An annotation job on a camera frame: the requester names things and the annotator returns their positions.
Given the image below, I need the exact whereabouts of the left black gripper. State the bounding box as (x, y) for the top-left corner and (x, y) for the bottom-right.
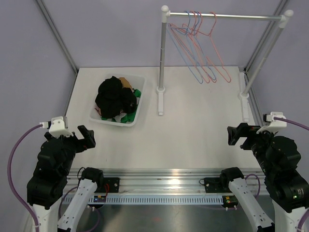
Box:
(56, 124), (95, 175)

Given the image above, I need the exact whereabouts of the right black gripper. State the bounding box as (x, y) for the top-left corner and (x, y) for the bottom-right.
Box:
(227, 121), (278, 175)

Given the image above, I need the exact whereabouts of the green tank top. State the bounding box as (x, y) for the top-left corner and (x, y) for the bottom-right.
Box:
(96, 88), (141, 124)

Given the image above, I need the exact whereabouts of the black tank top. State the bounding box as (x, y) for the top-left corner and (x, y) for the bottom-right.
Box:
(95, 76), (141, 123)

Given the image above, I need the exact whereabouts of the mustard brown tank top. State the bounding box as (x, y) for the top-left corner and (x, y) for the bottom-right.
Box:
(118, 77), (133, 90)

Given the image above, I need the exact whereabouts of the pink mauve tank top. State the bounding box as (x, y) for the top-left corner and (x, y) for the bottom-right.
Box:
(95, 105), (102, 117)

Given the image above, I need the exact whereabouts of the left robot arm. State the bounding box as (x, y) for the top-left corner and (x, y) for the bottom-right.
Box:
(27, 125), (104, 232)

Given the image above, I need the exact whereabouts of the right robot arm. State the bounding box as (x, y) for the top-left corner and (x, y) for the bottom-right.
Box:
(200, 123), (309, 232)

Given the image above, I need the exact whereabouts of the white plastic basket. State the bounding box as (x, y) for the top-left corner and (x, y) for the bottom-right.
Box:
(90, 73), (145, 127)

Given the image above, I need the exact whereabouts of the white metal clothes rack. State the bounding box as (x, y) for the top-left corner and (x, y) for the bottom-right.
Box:
(156, 1), (294, 122)

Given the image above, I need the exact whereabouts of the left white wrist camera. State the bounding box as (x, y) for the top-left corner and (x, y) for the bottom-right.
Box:
(40, 116), (73, 138)

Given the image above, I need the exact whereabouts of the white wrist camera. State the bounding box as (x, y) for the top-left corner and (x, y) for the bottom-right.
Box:
(40, 116), (73, 138)
(256, 112), (287, 134)

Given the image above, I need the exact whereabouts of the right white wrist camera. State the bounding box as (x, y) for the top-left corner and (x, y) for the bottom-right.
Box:
(256, 112), (287, 134)

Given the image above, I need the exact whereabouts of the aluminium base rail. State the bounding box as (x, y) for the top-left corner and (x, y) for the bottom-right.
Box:
(61, 168), (276, 195)

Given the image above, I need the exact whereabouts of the white slotted cable duct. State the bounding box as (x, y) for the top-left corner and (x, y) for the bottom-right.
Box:
(62, 194), (224, 205)

